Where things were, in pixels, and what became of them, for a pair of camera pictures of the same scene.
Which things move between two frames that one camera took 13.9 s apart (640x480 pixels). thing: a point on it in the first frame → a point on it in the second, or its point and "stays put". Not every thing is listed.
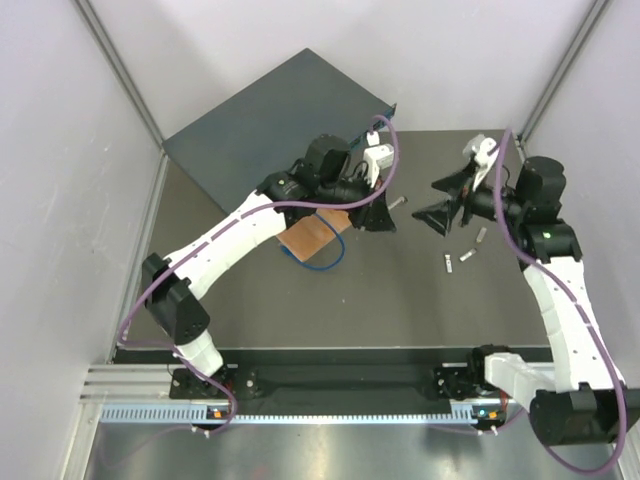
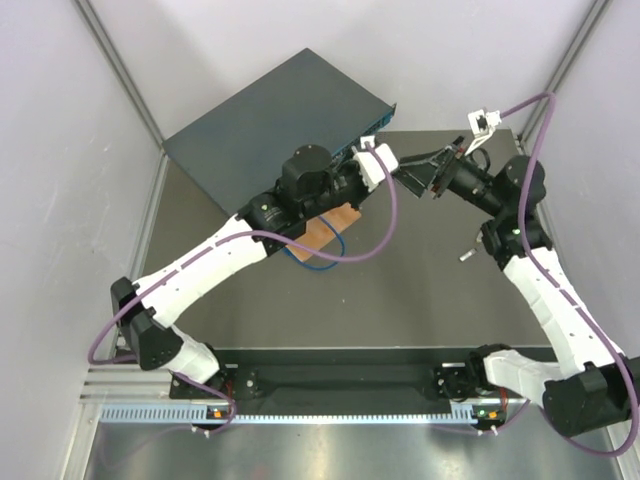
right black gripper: x=440 y=217 → x=418 y=176
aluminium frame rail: x=130 y=384 stays put
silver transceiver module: x=467 y=255 stays put
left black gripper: x=374 y=216 → x=353 y=166
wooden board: x=304 y=236 stays put
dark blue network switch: x=270 y=125 stays put
